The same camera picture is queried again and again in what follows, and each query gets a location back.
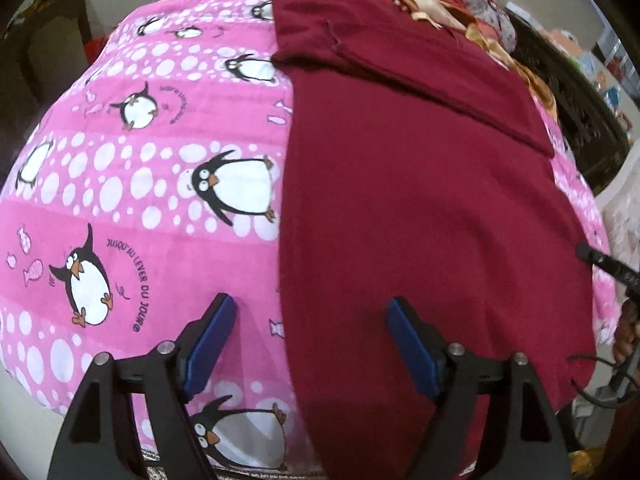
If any person's right hand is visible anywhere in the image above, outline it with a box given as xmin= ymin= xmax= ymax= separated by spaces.
xmin=614 ymin=305 xmax=639 ymax=362

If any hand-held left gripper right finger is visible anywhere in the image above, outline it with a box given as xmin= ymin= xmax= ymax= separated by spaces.
xmin=385 ymin=296 xmax=572 ymax=480

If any black woven basket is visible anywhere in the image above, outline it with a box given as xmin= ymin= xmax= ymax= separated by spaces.
xmin=505 ymin=7 xmax=632 ymax=191

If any dark wooden table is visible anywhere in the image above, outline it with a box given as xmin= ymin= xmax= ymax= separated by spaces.
xmin=0 ymin=0 xmax=93 ymax=92

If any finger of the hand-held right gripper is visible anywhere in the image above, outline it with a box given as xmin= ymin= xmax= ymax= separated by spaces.
xmin=575 ymin=241 xmax=640 ymax=292

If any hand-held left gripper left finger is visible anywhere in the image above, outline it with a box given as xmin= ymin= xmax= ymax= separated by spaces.
xmin=47 ymin=292 xmax=238 ymax=480

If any maroon sweatshirt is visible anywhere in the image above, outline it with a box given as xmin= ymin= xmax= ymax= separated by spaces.
xmin=270 ymin=0 xmax=598 ymax=480

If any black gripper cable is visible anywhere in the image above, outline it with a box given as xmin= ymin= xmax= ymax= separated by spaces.
xmin=567 ymin=352 xmax=640 ymax=409

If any pink penguin blanket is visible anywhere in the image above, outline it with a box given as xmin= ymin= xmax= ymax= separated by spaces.
xmin=0 ymin=0 xmax=621 ymax=476

